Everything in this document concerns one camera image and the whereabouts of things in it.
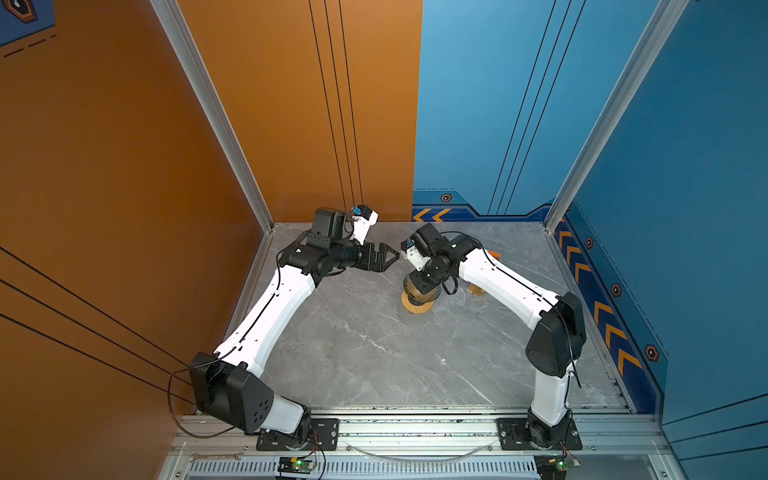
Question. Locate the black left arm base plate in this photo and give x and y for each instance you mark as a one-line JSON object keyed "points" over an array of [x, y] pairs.
{"points": [[323, 432]]}

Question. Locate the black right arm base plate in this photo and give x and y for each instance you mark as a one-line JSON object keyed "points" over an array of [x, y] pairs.
{"points": [[532, 434]]}

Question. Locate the aluminium left corner post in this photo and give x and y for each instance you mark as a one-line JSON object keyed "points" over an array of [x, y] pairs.
{"points": [[177, 31]]}

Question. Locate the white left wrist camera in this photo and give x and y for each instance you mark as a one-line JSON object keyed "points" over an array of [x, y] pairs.
{"points": [[363, 218]]}

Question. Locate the green circuit board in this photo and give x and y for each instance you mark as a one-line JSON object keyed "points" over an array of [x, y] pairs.
{"points": [[555, 468], [295, 467]]}

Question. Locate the aluminium corner post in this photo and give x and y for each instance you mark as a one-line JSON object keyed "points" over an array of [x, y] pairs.
{"points": [[177, 31], [652, 40]]}

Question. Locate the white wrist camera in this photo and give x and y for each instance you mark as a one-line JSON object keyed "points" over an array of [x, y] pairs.
{"points": [[413, 255], [363, 218]]}

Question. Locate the wooden ring dripper stand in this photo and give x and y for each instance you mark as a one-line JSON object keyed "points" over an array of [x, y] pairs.
{"points": [[415, 308]]}

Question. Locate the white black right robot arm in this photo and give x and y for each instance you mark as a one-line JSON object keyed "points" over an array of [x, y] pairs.
{"points": [[556, 322]]}

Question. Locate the green circuit board right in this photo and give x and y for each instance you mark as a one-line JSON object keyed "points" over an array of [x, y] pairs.
{"points": [[555, 468]]}

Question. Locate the aluminium front rail frame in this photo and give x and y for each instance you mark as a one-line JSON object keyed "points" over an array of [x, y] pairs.
{"points": [[422, 443]]}

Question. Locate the aluminium right corner post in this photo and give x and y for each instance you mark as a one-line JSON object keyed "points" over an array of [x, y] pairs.
{"points": [[652, 40]]}

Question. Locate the green circuit board left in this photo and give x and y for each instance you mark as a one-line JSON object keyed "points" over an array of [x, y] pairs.
{"points": [[295, 467]]}

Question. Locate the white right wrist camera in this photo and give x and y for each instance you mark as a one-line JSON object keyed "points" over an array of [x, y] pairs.
{"points": [[413, 255]]}

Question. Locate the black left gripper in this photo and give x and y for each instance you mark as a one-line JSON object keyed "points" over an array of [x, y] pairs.
{"points": [[379, 265]]}

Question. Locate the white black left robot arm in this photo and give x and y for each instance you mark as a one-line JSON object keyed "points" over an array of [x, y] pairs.
{"points": [[227, 384]]}

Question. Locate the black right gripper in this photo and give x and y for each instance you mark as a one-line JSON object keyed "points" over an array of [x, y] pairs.
{"points": [[422, 287]]}

